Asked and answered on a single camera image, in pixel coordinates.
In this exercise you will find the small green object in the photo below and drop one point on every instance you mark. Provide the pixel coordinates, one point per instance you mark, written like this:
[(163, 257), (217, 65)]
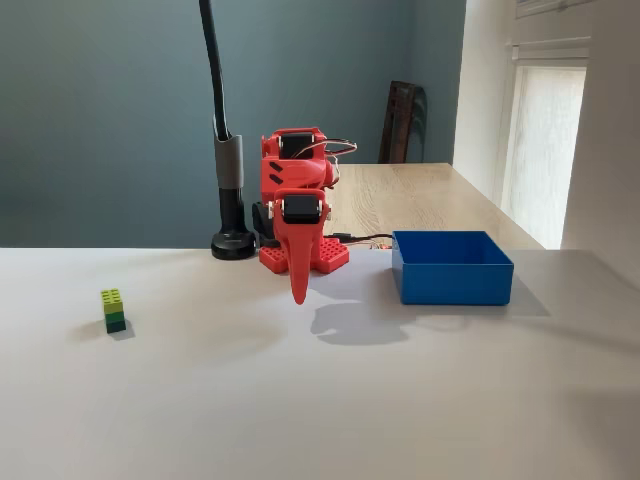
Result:
[(113, 310)]

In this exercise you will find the blue square box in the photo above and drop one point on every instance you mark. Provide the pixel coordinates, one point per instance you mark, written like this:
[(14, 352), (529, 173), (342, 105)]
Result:
[(452, 282)]

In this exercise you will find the white roller blind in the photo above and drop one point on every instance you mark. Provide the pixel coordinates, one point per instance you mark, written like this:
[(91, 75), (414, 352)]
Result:
[(550, 47)]

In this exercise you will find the black gooseneck stand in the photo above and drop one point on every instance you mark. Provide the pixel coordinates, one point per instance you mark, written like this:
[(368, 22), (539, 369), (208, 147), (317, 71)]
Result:
[(220, 75)]

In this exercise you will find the red robot arm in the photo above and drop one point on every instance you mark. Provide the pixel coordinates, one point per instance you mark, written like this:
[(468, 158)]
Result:
[(295, 170)]

